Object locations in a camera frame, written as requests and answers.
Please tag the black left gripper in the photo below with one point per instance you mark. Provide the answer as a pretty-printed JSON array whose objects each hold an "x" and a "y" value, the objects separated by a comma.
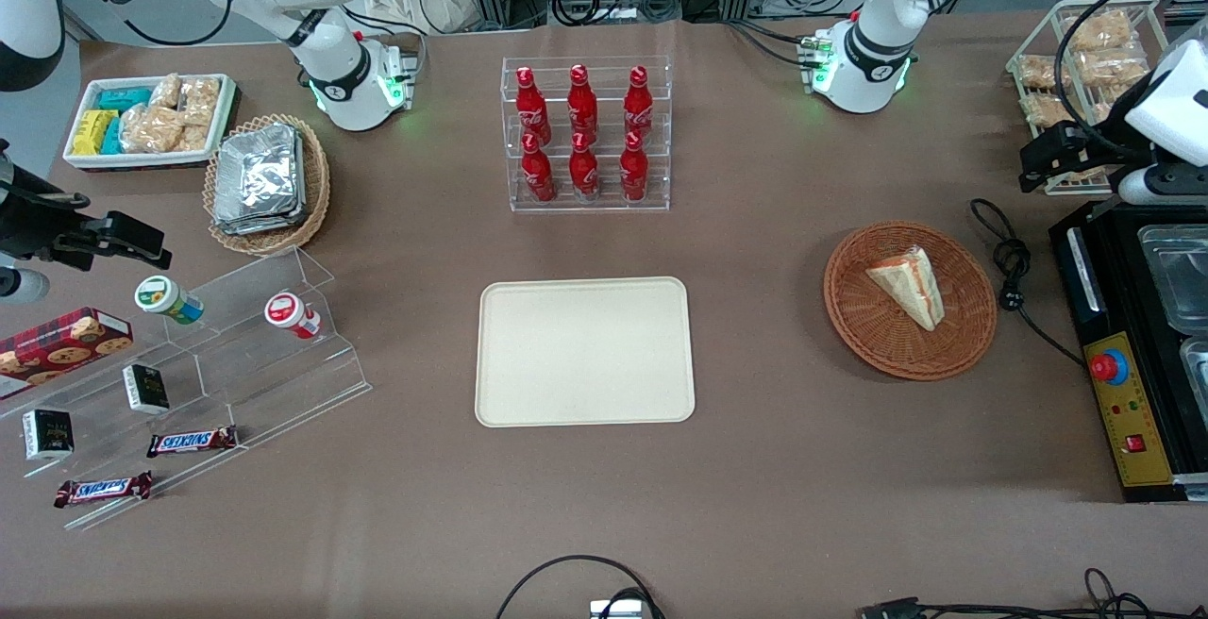
[{"x": 1112, "y": 140}]

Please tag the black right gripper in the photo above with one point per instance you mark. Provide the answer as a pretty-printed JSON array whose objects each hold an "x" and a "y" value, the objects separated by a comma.
[{"x": 30, "y": 225}]

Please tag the triangular sandwich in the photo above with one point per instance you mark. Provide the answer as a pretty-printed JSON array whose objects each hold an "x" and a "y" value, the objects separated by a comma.
[{"x": 911, "y": 284}]

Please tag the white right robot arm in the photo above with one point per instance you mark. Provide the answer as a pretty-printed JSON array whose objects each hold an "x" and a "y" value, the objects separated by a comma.
[{"x": 321, "y": 25}]

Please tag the oval light wicker basket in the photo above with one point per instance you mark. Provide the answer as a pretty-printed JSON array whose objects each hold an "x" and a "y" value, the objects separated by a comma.
[{"x": 316, "y": 185}]

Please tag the round brown wicker basket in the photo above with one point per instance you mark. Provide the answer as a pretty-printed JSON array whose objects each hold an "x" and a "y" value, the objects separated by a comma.
[{"x": 868, "y": 336}]

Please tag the beige plastic tray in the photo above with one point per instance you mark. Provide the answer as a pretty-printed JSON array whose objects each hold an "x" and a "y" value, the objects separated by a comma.
[{"x": 585, "y": 355}]

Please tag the bagged fried snack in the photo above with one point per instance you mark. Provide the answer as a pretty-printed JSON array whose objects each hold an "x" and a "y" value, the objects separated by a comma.
[
  {"x": 1114, "y": 67},
  {"x": 1099, "y": 31},
  {"x": 1041, "y": 72},
  {"x": 1048, "y": 109},
  {"x": 1106, "y": 105}
]

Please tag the green lid yogurt cup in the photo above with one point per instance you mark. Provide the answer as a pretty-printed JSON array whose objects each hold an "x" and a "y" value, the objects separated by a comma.
[{"x": 165, "y": 298}]

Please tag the white rectangular snack bin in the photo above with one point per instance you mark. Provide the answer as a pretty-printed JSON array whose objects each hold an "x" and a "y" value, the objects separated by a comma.
[{"x": 142, "y": 159}]

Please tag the teal snack packet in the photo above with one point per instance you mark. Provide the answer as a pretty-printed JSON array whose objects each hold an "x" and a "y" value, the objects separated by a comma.
[
  {"x": 123, "y": 98},
  {"x": 113, "y": 138}
]

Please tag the bagged rice cracker snack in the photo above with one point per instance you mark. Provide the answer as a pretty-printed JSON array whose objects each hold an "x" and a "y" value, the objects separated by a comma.
[
  {"x": 151, "y": 128},
  {"x": 193, "y": 138},
  {"x": 166, "y": 91},
  {"x": 200, "y": 98}
]

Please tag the yellow snack packet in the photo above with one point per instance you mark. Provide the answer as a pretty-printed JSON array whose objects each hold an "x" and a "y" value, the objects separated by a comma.
[{"x": 92, "y": 131}]

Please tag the red tartan cookie box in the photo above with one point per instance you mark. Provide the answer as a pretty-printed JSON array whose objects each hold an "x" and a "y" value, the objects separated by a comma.
[{"x": 61, "y": 350}]

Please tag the stack of foil containers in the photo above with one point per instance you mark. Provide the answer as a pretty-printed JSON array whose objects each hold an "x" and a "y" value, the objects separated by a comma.
[{"x": 260, "y": 180}]

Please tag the small black box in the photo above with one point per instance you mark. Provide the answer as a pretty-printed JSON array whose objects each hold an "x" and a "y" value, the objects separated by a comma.
[
  {"x": 146, "y": 389},
  {"x": 47, "y": 434}
]

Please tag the large clear plastic container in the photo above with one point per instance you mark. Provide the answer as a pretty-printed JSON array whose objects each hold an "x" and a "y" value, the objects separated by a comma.
[{"x": 1175, "y": 275}]

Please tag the red lid yogurt cup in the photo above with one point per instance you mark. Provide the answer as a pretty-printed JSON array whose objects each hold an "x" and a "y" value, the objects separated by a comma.
[{"x": 288, "y": 312}]

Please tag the clear acrylic stepped display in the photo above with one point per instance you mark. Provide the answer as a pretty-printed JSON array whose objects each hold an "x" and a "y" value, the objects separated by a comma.
[{"x": 274, "y": 383}]

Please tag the Snickers chocolate bar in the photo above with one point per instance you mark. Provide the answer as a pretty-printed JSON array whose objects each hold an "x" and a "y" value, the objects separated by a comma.
[
  {"x": 192, "y": 442},
  {"x": 102, "y": 490}
]

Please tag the red emergency stop button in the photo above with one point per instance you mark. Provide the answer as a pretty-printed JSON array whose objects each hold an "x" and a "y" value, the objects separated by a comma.
[{"x": 1109, "y": 367}]

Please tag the small clear plastic container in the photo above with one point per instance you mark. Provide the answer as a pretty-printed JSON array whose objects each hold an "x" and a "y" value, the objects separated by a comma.
[{"x": 1197, "y": 369}]

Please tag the black sealing machine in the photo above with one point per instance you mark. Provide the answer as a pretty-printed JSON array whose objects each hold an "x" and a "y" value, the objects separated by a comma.
[{"x": 1104, "y": 449}]

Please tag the red cola bottle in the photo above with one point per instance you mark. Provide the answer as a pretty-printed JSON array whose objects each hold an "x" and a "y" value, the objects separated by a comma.
[
  {"x": 538, "y": 175},
  {"x": 634, "y": 174},
  {"x": 531, "y": 105},
  {"x": 582, "y": 100},
  {"x": 584, "y": 174},
  {"x": 639, "y": 102}
]

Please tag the clear acrylic bottle rack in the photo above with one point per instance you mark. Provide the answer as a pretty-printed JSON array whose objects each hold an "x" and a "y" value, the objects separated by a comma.
[{"x": 609, "y": 199}]

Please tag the silver metal device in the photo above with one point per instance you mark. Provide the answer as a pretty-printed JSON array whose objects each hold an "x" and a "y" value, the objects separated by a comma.
[{"x": 618, "y": 610}]

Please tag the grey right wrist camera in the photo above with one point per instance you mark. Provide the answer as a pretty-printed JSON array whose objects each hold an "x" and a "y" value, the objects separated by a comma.
[{"x": 21, "y": 286}]

